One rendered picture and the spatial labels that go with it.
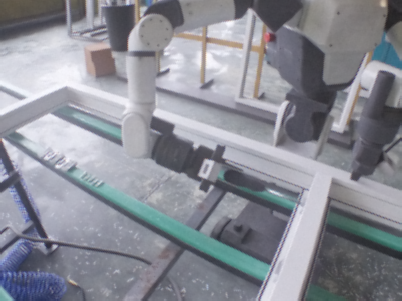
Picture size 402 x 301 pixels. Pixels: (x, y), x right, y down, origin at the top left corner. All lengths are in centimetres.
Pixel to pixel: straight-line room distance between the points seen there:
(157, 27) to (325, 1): 39
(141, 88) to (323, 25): 45
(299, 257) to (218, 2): 54
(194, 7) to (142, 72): 18
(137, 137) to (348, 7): 58
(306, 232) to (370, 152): 23
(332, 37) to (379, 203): 43
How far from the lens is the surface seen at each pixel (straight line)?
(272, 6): 67
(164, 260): 64
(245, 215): 160
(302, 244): 57
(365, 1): 79
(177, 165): 65
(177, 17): 62
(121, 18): 482
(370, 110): 61
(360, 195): 78
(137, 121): 63
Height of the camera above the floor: 138
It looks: 35 degrees down
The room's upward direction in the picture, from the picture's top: 3 degrees clockwise
